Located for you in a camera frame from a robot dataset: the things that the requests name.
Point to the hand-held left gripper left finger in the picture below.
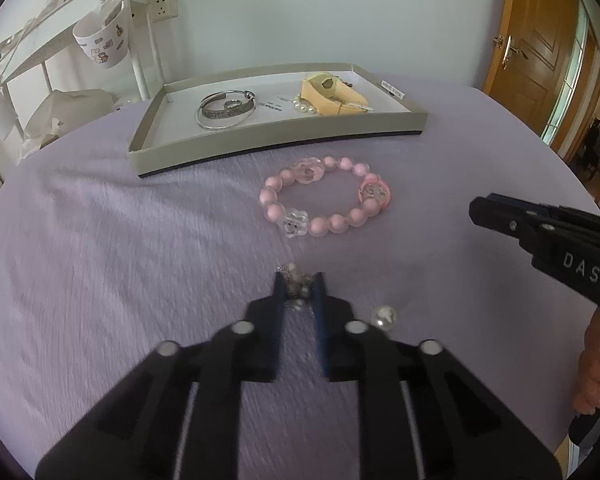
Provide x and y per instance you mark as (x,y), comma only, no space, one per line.
(278,312)

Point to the shallow grey cardboard tray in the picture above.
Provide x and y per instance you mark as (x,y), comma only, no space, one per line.
(180,125)

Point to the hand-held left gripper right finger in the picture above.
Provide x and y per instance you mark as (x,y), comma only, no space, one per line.
(321,322)

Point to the person's right hand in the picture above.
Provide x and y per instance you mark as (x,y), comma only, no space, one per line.
(595,380)

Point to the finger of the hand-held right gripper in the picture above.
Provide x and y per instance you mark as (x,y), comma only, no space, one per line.
(500,215)
(545,210)

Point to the white metal rack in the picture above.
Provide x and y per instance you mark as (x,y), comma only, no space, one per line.
(145,50)

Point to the wooden door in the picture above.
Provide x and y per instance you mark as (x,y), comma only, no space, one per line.
(535,35)

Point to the white plastic bag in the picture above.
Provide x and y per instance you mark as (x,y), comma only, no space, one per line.
(65,115)

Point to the printed white hanging cup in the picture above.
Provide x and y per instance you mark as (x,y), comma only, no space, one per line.
(102,40)

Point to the wall power socket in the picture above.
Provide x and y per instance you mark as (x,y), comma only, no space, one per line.
(164,6)

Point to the thin silver bangle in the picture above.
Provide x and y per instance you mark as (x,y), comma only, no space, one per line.
(202,122)

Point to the crystal cluster earring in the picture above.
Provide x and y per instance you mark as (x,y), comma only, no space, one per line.
(295,280)

